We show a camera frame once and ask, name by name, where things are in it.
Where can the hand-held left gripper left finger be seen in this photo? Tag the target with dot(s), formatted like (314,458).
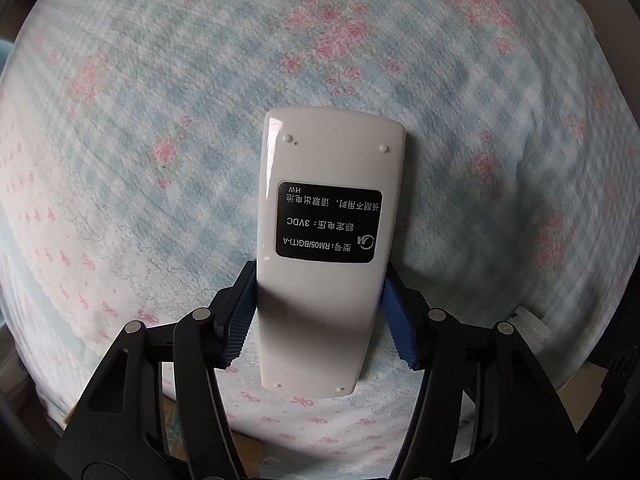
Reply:
(240,320)

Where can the white bottle with blue label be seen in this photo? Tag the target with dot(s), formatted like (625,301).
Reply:
(531,330)

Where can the white remote control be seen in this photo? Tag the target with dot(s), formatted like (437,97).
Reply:
(325,160)

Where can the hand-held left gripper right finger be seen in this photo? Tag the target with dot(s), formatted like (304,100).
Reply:
(397,320)

